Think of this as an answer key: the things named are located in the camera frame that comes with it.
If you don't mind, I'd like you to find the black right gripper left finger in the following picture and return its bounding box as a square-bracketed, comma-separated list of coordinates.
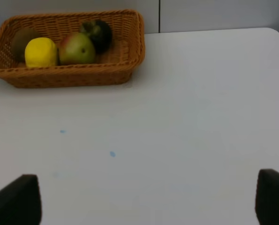
[0, 174, 42, 225]

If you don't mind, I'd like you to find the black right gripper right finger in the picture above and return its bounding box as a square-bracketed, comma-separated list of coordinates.
[255, 169, 279, 225]

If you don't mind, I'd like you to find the yellow lemon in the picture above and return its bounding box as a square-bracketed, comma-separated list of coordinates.
[24, 37, 58, 68]

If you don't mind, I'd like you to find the green red pear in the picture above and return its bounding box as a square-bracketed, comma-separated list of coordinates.
[58, 32, 96, 65]

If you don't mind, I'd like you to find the brown kiwi fruit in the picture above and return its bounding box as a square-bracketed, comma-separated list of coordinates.
[11, 28, 41, 62]

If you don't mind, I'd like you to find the dark mangosteen fruit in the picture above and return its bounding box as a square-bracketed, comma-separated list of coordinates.
[80, 20, 113, 54]

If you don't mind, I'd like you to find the orange wicker basket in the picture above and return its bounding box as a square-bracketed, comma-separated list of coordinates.
[0, 9, 145, 88]

